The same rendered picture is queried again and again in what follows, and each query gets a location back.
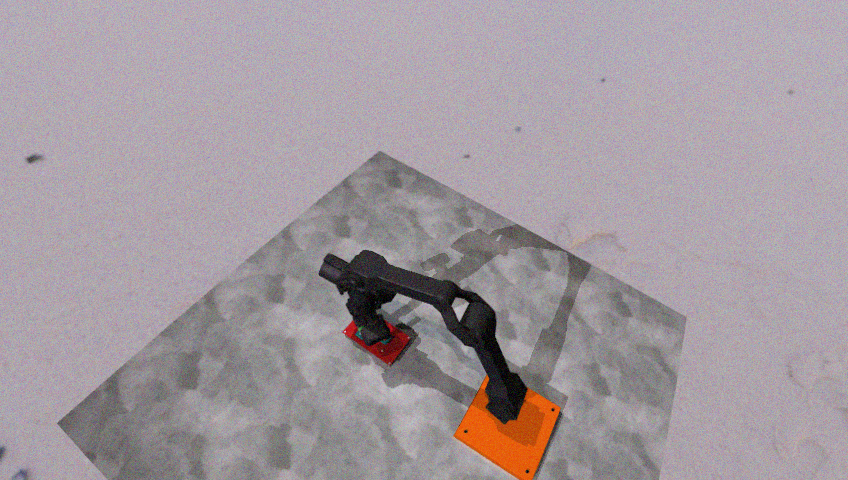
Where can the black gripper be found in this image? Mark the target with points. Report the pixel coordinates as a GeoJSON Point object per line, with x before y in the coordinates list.
{"type": "Point", "coordinates": [364, 315]}

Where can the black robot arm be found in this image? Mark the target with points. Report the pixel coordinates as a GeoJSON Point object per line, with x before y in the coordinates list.
{"type": "Point", "coordinates": [369, 274]}

